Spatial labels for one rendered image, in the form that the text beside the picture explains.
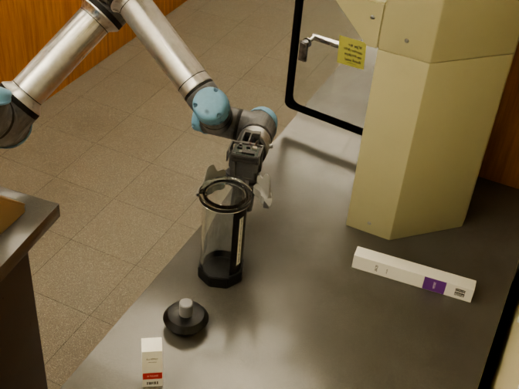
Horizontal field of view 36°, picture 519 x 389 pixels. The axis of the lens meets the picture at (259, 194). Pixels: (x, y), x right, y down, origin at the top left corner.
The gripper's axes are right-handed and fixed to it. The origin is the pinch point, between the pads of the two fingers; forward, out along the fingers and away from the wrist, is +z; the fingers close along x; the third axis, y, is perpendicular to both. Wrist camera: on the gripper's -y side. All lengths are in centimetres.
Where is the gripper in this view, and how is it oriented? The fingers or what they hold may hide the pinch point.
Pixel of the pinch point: (232, 204)
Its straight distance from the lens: 161.0
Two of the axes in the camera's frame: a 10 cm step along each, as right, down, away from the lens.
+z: -1.8, 5.2, -8.3
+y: 0.9, -8.4, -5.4
